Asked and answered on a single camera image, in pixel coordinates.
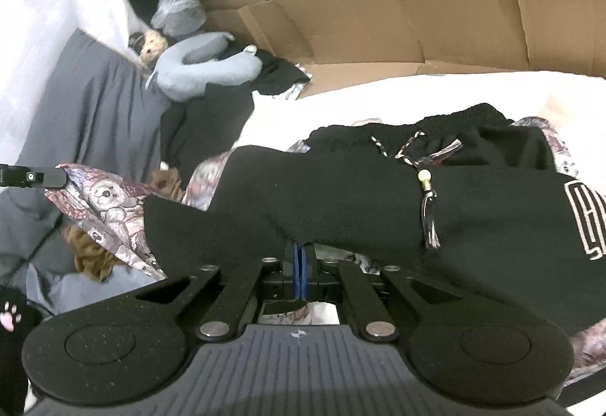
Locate white curtain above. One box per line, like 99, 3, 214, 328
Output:
0, 0, 143, 156

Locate cream bear print blanket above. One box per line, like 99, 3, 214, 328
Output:
232, 70, 606, 416

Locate bear print patterned garment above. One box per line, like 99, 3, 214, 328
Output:
45, 115, 606, 379

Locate black drawstring pants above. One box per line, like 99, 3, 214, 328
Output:
143, 103, 606, 336

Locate grey plastic bag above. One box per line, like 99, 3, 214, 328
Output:
150, 0, 208, 38

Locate grey neck pillow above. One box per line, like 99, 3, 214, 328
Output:
143, 32, 263, 103

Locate black paw print cloth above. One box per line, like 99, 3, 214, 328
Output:
0, 286, 42, 416

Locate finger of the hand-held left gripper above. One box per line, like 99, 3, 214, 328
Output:
0, 164, 68, 188

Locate small plush doll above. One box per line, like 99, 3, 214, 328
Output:
127, 30, 170, 70

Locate pastel print cloth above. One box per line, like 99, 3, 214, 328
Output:
275, 70, 313, 101

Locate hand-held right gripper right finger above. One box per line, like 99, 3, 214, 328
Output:
304, 243, 462, 342

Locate brown cardboard sheet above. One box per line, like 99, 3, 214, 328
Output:
203, 0, 606, 101

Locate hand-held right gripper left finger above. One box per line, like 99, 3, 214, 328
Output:
136, 242, 305, 342

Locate light blue jeans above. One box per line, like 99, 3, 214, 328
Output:
26, 262, 162, 317

